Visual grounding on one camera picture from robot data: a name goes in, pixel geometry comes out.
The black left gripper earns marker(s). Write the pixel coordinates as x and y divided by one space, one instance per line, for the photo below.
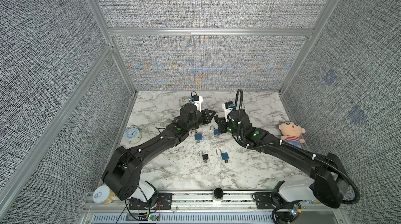
207 119

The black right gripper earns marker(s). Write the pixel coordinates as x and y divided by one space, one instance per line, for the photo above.
222 123

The blue padlock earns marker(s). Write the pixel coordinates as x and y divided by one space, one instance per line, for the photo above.
224 156
215 131
196 136

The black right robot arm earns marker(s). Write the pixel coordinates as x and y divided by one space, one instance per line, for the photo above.
331 184

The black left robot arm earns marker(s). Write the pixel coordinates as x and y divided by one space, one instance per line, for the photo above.
123 171

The small black padlock front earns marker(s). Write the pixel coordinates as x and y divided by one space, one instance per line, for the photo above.
204 156

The pink plush doll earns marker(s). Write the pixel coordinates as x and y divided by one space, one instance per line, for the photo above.
291 133

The small blue alarm clock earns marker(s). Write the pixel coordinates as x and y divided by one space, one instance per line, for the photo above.
133 135

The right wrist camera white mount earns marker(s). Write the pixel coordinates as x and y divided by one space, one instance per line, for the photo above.
227 108

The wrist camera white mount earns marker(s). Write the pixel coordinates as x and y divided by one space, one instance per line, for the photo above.
196 100
227 108

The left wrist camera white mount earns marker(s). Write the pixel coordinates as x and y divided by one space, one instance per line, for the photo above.
196 100

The black knob on rail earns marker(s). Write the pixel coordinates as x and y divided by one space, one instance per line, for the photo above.
218 194

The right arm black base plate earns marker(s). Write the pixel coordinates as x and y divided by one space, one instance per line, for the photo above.
269 200

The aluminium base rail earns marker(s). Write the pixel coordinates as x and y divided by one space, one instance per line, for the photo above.
186 207

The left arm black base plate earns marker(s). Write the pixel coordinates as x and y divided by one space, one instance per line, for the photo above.
153 201

